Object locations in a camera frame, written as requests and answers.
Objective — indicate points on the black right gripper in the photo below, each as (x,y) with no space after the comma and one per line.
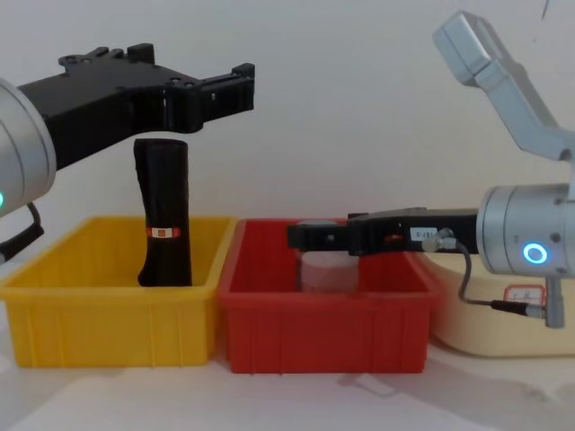
(404,233)

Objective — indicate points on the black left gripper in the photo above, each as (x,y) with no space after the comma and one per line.
(99,112)

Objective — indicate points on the clear jar with grey lid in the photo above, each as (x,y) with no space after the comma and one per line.
(328,274)

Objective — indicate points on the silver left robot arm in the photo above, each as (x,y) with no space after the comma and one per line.
(20,148)

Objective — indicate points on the red plastic bin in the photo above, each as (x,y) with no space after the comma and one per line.
(323,328)

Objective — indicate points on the black roll with orange band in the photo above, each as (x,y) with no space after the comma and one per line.
(164,211)

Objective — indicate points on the white table cloth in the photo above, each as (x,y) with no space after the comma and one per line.
(287,399)

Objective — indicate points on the cream plastic bin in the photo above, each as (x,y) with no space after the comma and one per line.
(485,328)

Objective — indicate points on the red and white label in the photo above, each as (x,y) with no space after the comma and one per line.
(524,296)

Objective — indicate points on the yellow plastic bin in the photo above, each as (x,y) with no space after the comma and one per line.
(99,323)

